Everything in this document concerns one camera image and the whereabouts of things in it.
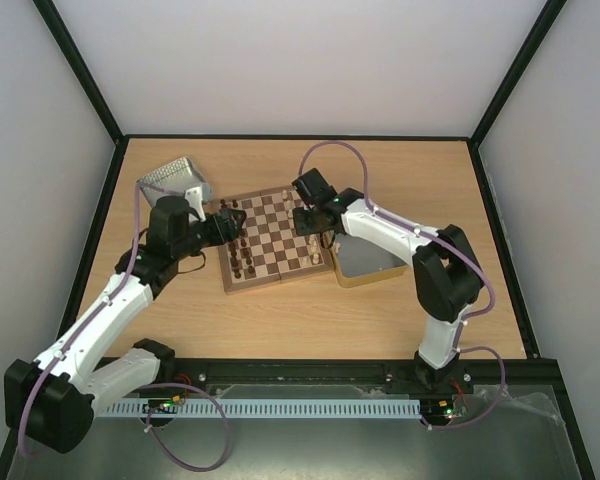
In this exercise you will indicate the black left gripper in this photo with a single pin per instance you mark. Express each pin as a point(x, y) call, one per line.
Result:
point(225, 221)

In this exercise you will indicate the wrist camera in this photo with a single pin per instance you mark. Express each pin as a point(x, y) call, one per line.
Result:
point(314, 186)
point(194, 197)

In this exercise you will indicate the row of dark chess pieces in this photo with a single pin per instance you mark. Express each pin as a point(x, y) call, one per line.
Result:
point(235, 258)

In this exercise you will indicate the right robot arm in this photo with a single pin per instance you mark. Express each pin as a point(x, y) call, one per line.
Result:
point(443, 264)

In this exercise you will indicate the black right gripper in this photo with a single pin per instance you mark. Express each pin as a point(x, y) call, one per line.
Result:
point(305, 220)

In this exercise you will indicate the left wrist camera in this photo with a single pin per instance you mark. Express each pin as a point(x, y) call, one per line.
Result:
point(194, 197)

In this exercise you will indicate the light blue cable duct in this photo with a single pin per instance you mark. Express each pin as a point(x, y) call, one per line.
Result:
point(197, 408)

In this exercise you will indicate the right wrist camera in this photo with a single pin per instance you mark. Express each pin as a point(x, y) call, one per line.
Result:
point(314, 186)

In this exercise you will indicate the wooden chess board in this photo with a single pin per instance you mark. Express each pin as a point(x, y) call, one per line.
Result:
point(279, 254)

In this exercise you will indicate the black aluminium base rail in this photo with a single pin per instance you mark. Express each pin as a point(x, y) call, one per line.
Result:
point(395, 376)

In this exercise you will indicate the silver embossed tin lid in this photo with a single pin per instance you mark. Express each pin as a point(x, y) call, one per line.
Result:
point(174, 178)

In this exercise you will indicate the gold tin box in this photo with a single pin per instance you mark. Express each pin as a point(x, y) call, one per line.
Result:
point(360, 262)

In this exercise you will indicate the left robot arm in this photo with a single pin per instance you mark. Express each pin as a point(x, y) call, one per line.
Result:
point(55, 398)

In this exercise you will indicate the black enclosure frame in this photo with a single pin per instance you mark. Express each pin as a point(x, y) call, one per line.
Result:
point(533, 370)

